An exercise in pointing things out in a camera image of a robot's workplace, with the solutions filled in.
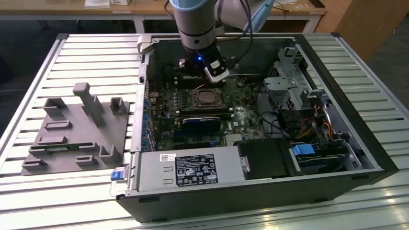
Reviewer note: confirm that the silver CPU green edge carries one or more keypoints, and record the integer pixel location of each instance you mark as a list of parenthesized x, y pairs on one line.
[(208, 97)]

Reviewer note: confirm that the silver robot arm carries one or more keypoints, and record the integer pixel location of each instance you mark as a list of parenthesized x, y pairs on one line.
[(195, 24)]

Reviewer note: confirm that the CPU socket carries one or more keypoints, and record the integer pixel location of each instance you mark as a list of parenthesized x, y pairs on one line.
[(210, 108)]

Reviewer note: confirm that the black graphics card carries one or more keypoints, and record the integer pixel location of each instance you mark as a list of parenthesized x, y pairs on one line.
[(202, 125)]

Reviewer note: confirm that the green motherboard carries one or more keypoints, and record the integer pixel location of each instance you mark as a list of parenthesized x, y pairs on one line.
[(243, 115)]

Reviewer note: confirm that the grey metal drive cage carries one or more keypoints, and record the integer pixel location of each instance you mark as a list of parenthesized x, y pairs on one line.
[(282, 83)]

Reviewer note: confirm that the silver chipset heatsink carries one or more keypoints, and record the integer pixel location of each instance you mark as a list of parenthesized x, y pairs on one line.
[(235, 139)]

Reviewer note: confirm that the black plastic drive box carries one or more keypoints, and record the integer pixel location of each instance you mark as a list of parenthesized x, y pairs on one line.
[(262, 158)]

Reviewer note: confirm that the grey parts rack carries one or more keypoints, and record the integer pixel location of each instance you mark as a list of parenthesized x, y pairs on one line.
[(81, 134)]

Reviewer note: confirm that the wooden desk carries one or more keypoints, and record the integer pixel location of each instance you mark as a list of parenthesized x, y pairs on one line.
[(65, 12)]

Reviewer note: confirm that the grey power supply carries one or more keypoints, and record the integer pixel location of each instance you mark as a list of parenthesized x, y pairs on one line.
[(154, 172)]

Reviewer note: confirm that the blue disk carrier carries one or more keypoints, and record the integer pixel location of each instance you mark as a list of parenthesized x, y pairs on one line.
[(303, 149)]

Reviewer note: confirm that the blue plastic latch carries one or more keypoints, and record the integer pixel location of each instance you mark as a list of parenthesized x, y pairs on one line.
[(118, 175)]

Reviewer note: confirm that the green RAM stick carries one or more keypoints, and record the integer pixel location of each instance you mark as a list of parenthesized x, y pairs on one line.
[(58, 148)]

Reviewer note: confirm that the wooden cabinet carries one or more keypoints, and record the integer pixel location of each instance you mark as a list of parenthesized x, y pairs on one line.
[(367, 24)]

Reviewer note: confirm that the black grey PC case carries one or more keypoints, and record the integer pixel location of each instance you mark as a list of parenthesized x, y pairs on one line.
[(256, 203)]

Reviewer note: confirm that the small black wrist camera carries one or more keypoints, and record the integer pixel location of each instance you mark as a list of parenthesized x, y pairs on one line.
[(182, 64)]

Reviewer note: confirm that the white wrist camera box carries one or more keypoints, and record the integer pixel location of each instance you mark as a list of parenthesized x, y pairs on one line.
[(220, 75)]

